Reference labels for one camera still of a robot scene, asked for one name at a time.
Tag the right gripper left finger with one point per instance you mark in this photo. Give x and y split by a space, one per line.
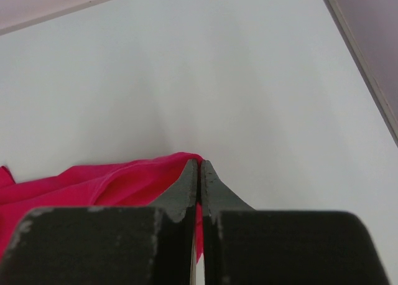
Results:
154 244

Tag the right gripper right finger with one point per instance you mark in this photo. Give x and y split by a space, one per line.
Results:
242 245

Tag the magenta t shirt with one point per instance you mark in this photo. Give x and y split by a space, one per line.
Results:
135 183

